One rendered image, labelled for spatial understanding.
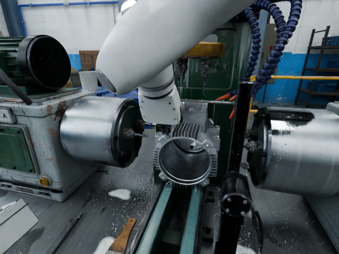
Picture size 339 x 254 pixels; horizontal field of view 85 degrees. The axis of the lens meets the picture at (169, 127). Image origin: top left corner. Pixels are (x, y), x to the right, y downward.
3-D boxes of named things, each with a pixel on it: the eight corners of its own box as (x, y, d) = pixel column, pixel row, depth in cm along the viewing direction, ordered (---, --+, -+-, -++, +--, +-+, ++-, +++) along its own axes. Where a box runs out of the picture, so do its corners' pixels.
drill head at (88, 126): (81, 140, 90) (72, 88, 81) (153, 149, 82) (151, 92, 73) (36, 169, 68) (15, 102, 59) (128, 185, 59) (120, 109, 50)
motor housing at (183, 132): (168, 153, 77) (168, 110, 70) (215, 159, 73) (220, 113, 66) (153, 184, 59) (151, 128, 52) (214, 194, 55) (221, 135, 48)
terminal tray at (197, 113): (178, 120, 71) (179, 101, 68) (207, 122, 69) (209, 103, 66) (171, 131, 60) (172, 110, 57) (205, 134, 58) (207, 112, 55)
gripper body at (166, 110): (129, 93, 41) (142, 125, 50) (174, 96, 39) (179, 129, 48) (140, 73, 46) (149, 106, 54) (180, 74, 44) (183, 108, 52)
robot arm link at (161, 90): (128, 87, 39) (132, 98, 42) (168, 89, 37) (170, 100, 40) (140, 65, 44) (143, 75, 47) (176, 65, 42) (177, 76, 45)
